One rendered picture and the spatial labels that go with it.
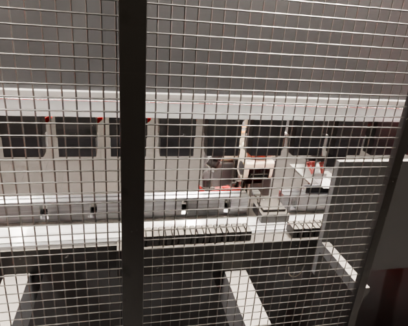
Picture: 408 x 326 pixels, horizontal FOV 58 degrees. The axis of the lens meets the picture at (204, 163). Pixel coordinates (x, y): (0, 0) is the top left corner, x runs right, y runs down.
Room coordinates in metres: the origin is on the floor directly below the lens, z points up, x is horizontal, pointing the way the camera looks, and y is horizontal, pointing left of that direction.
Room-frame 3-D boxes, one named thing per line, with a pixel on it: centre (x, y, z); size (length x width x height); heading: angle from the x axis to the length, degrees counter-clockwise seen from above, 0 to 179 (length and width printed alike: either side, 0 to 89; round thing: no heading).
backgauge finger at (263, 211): (1.42, -0.27, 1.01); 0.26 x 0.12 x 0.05; 13
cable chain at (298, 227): (1.23, -0.52, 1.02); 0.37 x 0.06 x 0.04; 103
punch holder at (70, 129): (1.41, 0.52, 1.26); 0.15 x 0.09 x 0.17; 103
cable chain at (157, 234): (1.11, 0.03, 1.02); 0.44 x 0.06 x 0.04; 103
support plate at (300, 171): (1.82, -0.60, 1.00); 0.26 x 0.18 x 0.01; 13
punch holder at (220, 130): (1.54, -0.07, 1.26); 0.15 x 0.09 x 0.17; 103
